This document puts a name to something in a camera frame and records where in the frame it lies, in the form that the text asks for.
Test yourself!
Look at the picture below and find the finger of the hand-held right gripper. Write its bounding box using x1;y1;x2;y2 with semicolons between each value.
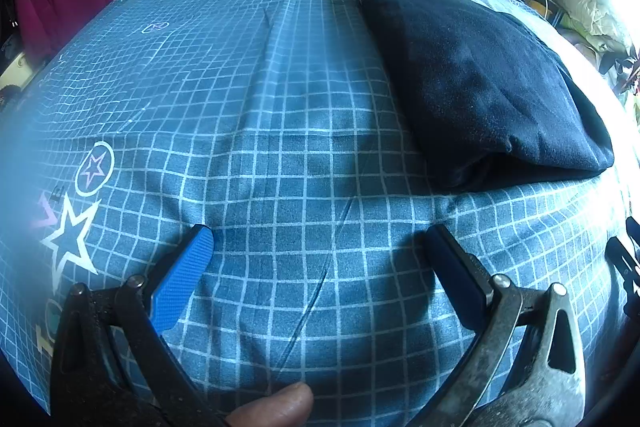
605;217;640;298

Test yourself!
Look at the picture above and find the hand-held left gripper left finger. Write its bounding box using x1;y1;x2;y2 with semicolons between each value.
50;224;226;427

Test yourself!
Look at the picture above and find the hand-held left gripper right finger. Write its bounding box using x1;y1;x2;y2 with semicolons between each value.
407;224;586;427

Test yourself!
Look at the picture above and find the navy blue garment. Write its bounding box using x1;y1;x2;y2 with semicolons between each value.
360;0;615;192

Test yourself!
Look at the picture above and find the blue grid bed sheet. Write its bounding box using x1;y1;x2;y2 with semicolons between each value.
0;0;640;413

